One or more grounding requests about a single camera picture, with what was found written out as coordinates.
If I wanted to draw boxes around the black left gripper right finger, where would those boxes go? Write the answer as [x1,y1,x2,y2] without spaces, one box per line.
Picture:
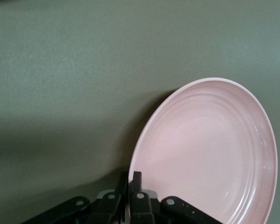
[130,171,156,224]

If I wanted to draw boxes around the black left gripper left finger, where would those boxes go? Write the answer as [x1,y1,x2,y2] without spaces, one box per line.
[86,172,129,224]

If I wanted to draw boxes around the pink plate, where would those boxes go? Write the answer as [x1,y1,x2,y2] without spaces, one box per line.
[128,77,279,224]

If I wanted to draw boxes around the brown table cover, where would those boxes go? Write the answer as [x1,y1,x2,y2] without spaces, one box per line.
[0,0,280,224]

